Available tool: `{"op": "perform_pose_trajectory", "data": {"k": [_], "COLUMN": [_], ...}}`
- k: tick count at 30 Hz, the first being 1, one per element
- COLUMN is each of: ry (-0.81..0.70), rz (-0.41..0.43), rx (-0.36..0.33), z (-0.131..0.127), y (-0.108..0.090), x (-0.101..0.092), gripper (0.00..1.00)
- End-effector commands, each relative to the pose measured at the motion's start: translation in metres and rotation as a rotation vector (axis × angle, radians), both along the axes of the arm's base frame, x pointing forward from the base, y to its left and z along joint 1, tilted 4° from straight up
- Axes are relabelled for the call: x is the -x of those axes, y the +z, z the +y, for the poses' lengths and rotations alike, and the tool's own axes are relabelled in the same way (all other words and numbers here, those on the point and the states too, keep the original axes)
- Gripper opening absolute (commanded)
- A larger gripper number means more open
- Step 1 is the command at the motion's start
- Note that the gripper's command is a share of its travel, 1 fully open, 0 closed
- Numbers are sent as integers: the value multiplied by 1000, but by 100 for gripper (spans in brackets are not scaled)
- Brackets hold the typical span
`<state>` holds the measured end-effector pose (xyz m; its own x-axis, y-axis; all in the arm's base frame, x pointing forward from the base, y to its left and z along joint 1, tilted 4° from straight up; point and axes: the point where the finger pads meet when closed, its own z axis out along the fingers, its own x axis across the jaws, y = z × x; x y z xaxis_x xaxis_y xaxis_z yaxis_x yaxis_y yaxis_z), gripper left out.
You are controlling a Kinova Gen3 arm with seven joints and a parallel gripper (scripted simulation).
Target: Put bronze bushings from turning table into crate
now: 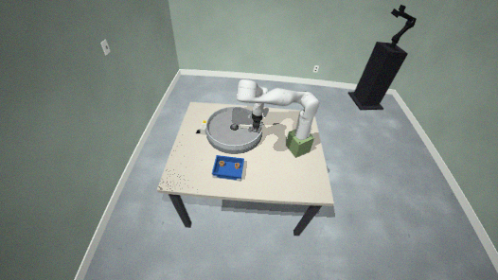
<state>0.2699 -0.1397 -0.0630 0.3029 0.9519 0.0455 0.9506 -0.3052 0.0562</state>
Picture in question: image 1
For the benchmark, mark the blue open crate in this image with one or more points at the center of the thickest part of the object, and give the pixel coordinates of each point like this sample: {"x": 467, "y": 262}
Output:
{"x": 228, "y": 169}

